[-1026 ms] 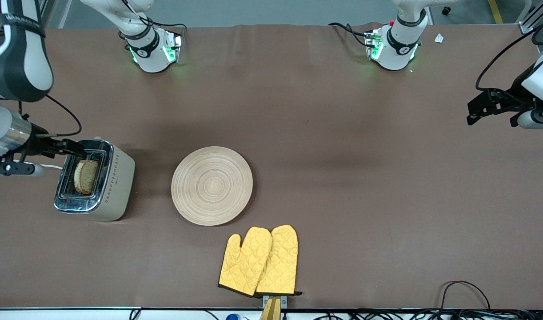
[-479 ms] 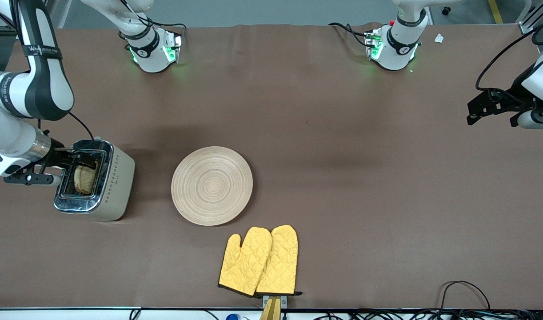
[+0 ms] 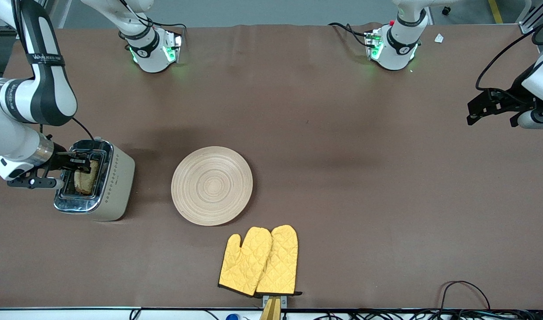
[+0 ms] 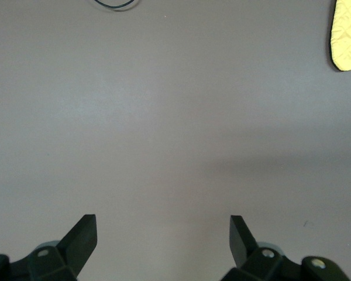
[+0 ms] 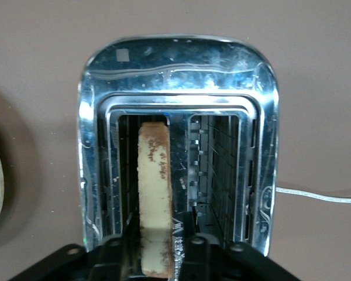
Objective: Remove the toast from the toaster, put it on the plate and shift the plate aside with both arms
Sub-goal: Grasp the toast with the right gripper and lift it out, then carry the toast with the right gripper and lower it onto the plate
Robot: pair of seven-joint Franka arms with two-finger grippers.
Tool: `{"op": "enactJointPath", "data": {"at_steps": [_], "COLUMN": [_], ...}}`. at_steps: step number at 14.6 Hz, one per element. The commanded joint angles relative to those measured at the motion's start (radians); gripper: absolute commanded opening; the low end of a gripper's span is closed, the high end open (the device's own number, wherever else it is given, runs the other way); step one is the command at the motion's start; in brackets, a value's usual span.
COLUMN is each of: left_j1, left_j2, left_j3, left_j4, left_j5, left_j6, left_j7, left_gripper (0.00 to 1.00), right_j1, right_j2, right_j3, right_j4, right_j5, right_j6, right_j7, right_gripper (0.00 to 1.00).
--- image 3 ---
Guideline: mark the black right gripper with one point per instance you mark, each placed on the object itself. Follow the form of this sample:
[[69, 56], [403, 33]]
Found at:
[[59, 160]]

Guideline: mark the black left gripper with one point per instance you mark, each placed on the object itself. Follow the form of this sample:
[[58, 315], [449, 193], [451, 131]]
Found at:
[[510, 98]]

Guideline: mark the brown bread toast slice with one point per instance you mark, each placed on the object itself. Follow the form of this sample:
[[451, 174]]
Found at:
[[87, 182]]

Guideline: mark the round light wooden plate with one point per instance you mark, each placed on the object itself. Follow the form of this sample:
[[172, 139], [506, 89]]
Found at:
[[211, 186]]

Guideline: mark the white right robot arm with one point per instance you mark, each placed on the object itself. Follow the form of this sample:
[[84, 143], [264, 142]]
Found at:
[[53, 100]]

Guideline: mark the cream and chrome toaster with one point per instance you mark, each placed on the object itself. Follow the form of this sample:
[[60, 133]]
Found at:
[[118, 186]]

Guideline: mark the small white paper scrap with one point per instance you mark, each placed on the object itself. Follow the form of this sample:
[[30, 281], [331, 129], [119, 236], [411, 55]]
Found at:
[[439, 38]]

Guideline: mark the black caster wheel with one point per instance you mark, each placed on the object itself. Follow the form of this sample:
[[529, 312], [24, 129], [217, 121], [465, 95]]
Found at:
[[446, 11]]

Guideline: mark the green lit base connector box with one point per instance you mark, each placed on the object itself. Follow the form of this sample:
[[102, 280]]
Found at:
[[176, 46], [371, 42]]

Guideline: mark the yellow quilted oven mitt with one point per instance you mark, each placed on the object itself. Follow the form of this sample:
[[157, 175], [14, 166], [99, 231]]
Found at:
[[280, 262], [242, 262]]

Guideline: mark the blue round cap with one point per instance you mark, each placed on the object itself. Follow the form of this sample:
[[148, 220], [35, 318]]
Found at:
[[233, 317]]

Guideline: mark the aluminium frame profile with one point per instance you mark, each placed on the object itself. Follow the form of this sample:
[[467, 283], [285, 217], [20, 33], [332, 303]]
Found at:
[[531, 22]]

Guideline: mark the small metal bracket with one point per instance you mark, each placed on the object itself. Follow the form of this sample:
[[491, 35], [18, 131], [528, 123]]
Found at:
[[284, 301]]

